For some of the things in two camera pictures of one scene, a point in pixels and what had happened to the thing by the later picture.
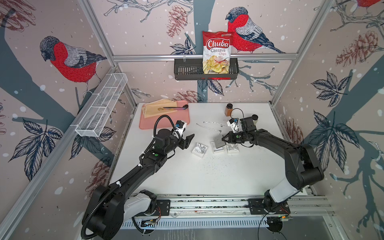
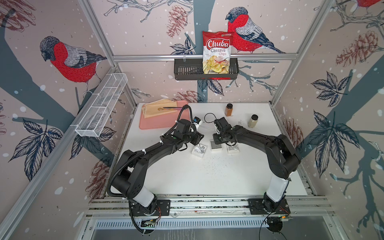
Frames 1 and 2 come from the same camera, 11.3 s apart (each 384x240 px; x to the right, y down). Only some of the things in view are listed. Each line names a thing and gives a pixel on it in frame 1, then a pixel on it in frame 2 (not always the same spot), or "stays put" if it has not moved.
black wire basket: [192, 69] stays put
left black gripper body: [181, 144] → [194, 139]
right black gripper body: [238, 137] → [218, 139]
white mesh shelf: [91, 123] stays put
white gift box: [199, 150] stays put
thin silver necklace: [219, 130] stays put
